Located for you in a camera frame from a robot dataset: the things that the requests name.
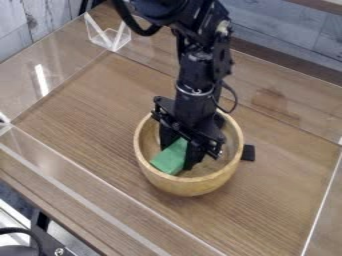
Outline black patch on table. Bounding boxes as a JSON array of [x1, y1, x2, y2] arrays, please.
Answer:
[[241, 144, 256, 161]]

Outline clear acrylic corner bracket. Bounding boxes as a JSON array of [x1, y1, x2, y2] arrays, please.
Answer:
[[85, 13, 133, 52]]

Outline round wooden bowl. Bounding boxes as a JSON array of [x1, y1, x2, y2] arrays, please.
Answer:
[[133, 112, 245, 197]]

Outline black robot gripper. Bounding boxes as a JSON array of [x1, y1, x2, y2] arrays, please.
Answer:
[[153, 83, 226, 170]]

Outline clear acrylic enclosure wall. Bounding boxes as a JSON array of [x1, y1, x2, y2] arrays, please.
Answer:
[[0, 123, 228, 256]]

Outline green rectangular stick block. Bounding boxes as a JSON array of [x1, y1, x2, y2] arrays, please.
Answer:
[[150, 138, 187, 176]]

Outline black metal table frame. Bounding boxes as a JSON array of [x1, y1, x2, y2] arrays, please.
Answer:
[[31, 209, 93, 256]]

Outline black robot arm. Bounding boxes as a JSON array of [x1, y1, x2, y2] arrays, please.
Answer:
[[111, 0, 234, 170]]

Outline black cable lower left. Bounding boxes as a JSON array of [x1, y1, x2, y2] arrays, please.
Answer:
[[0, 226, 34, 246]]

